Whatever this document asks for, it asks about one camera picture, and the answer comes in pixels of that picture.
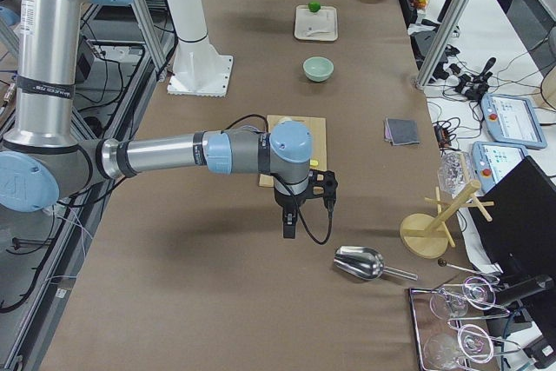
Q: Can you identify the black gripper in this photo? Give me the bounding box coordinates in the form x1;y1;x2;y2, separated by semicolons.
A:
274;187;308;239

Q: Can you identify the light green bowl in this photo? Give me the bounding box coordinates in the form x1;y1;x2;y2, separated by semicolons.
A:
302;56;334;83

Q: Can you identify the metal scoop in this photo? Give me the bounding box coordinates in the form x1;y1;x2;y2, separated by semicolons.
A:
334;246;419;282

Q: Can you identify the wooden cutting board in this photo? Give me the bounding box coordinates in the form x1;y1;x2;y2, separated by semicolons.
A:
267;115;328;171

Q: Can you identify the wooden mug tree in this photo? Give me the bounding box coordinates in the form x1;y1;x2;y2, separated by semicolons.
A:
400;180;494;259

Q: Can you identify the grey folded cloth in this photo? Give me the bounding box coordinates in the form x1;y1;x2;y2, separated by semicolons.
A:
384;118;420;146

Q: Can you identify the beige rabbit tray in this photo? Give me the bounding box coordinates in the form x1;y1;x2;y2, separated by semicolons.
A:
294;5;338;42

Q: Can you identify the teach pendant near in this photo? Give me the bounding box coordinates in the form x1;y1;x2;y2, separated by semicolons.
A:
471;141;528;194

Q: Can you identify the teach pendant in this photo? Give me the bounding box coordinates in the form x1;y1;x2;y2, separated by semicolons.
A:
471;141;528;194
480;93;547;149

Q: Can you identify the green lime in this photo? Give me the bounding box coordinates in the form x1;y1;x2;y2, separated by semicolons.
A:
308;1;321;13

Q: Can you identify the black monitor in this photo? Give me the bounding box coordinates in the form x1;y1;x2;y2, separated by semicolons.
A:
469;156;555;278

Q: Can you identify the teach pendant far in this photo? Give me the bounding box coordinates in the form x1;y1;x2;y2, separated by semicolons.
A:
480;93;547;149

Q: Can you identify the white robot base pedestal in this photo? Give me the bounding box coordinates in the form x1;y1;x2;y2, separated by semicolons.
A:
168;0;234;97

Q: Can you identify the aluminium frame post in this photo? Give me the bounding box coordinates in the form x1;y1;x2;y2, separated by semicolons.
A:
415;0;469;90

